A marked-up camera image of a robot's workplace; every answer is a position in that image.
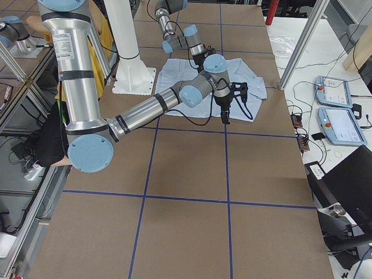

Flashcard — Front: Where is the lower blue teach pendant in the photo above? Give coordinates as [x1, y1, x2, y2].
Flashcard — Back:
[317, 106, 367, 146]

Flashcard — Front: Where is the upper blue teach pendant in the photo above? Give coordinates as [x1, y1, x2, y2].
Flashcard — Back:
[314, 76, 353, 109]

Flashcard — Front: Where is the white power strip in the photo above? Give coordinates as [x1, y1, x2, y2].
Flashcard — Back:
[24, 163, 44, 181]

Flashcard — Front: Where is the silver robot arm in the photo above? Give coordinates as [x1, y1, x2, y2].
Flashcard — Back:
[154, 0, 216, 73]
[38, 1, 230, 173]

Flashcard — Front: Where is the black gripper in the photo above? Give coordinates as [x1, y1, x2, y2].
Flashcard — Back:
[192, 46, 216, 71]
[214, 88, 232, 124]

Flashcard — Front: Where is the black laptop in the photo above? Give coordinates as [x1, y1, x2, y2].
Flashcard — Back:
[305, 145, 371, 233]

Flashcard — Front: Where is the blue teach pendant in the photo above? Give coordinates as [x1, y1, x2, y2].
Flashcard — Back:
[314, 76, 353, 109]
[317, 106, 367, 146]

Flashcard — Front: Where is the person in yellow shirt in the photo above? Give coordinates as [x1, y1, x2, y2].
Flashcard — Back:
[27, 0, 114, 168]

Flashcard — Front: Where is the aluminium frame post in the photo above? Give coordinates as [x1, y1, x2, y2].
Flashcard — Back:
[278, 0, 330, 90]

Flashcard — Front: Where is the light blue button shirt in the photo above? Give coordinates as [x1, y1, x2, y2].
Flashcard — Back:
[155, 58, 267, 121]

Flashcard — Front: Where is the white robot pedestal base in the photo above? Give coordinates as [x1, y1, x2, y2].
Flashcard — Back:
[104, 0, 156, 95]

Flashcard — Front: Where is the red cylinder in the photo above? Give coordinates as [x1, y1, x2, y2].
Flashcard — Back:
[266, 0, 280, 26]

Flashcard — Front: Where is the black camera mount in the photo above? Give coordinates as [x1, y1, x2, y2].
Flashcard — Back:
[230, 82, 248, 103]

